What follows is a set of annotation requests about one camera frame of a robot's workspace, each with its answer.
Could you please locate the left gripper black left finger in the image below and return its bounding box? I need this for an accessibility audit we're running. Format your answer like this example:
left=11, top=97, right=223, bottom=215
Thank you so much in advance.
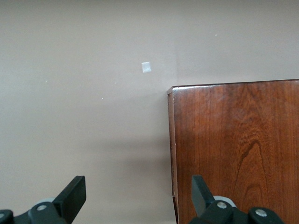
left=0, top=175, right=87, bottom=224

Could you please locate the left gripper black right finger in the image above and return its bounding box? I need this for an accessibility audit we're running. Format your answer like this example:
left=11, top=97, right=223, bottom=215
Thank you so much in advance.
left=189, top=175, right=286, bottom=224

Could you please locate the dark brown wooden box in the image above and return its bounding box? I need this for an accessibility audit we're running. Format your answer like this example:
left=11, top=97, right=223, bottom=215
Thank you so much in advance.
left=167, top=79, right=299, bottom=224

